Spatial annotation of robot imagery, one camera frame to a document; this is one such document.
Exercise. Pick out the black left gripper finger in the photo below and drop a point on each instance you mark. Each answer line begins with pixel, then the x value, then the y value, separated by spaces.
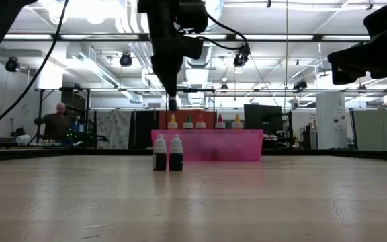
pixel 170 79

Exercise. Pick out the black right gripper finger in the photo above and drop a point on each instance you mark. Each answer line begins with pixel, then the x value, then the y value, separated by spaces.
pixel 351 64

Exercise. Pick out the large yellow food coloring bottle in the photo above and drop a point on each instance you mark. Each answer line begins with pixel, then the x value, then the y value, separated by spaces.
pixel 172 123
pixel 237 123

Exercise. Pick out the large green food coloring bottle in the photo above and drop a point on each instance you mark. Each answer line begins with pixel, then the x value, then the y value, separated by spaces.
pixel 188 123

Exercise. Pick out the large orange food coloring bottle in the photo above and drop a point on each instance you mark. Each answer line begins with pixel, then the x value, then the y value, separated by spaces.
pixel 200 123

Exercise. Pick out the large red food coloring bottle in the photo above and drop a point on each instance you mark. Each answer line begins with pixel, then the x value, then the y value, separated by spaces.
pixel 220 123

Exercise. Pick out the orange partition panel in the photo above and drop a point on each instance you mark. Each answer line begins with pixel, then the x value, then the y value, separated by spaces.
pixel 193 116

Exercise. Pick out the white building column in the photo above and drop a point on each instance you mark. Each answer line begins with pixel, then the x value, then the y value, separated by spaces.
pixel 331 121

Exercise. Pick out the grey-green partition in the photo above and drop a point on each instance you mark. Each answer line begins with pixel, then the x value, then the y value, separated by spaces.
pixel 378 127

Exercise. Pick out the black overhead beam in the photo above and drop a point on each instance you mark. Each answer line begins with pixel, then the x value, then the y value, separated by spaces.
pixel 281 37

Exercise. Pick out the white hanging sheet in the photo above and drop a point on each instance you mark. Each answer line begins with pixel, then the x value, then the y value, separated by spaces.
pixel 111 127

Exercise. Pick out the pink plastic tray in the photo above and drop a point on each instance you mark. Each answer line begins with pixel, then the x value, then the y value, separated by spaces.
pixel 227 144

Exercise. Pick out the person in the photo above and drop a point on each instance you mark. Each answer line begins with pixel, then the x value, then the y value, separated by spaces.
pixel 55 126

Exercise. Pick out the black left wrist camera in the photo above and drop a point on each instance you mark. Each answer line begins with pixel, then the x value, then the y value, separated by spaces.
pixel 193 15

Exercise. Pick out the black overhead rail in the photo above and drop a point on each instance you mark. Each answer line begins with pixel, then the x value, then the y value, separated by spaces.
pixel 314 90

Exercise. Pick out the black hanging camera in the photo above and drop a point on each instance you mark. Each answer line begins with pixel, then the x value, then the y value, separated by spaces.
pixel 300 84
pixel 12 64
pixel 126 60
pixel 240 58

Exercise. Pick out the silver ventilation duct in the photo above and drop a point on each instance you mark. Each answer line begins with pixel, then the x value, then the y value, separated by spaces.
pixel 215 8

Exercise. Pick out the black aluminium table frame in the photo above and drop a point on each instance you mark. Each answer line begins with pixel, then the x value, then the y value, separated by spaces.
pixel 45 154

